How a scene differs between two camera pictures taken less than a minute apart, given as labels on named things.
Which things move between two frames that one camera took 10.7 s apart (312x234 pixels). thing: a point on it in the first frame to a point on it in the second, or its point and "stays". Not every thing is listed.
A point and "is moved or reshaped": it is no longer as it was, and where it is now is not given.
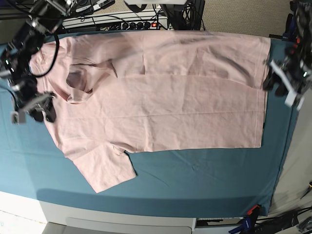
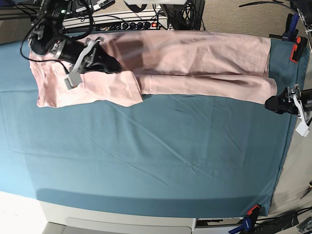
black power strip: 132,26 stays
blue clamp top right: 291,29 stays
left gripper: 27,97 to 72,50
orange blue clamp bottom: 249,222 stays
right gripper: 294,87 to 288,102
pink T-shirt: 107,93 is moved or reshaped
